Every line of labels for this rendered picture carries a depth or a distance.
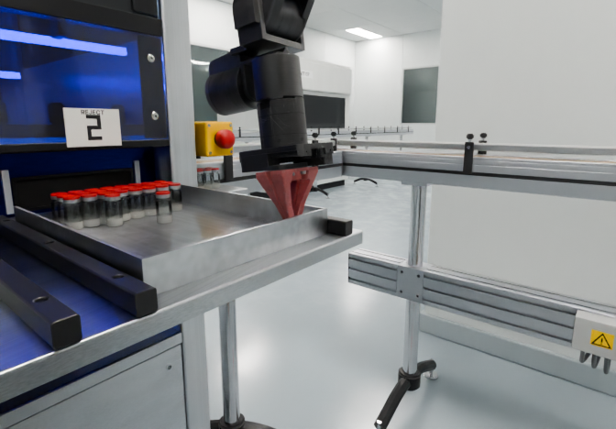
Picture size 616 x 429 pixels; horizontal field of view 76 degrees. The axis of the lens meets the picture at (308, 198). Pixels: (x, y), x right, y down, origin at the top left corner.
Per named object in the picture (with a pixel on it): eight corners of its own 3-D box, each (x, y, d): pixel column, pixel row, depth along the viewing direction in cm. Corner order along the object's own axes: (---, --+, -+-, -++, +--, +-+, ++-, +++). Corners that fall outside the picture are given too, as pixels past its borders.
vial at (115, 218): (104, 225, 56) (100, 193, 55) (119, 223, 58) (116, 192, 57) (111, 228, 55) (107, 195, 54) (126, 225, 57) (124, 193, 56)
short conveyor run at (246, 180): (174, 208, 87) (170, 136, 84) (138, 200, 97) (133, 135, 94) (346, 176, 140) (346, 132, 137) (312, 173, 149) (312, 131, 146)
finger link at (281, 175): (283, 222, 54) (276, 154, 53) (324, 223, 50) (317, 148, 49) (247, 232, 49) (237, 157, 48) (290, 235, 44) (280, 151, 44)
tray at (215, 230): (16, 231, 54) (13, 206, 54) (181, 203, 74) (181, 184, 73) (145, 299, 33) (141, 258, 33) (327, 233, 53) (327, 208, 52)
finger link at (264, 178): (296, 222, 53) (289, 152, 52) (340, 224, 48) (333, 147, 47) (260, 233, 47) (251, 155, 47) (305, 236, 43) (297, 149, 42)
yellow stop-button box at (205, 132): (186, 155, 85) (184, 121, 84) (214, 153, 90) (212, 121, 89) (208, 157, 80) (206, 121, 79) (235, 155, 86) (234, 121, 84)
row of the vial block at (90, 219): (62, 229, 54) (59, 196, 53) (178, 208, 68) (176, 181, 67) (69, 232, 53) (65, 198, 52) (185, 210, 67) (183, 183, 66)
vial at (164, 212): (154, 222, 58) (151, 193, 57) (167, 219, 60) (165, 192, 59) (161, 225, 57) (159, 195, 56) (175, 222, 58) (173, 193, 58)
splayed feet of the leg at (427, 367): (363, 441, 129) (364, 403, 127) (424, 368, 167) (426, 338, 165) (385, 454, 124) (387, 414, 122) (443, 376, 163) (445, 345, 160)
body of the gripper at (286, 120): (274, 163, 54) (269, 108, 53) (335, 157, 47) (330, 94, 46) (238, 167, 49) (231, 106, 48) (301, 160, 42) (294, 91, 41)
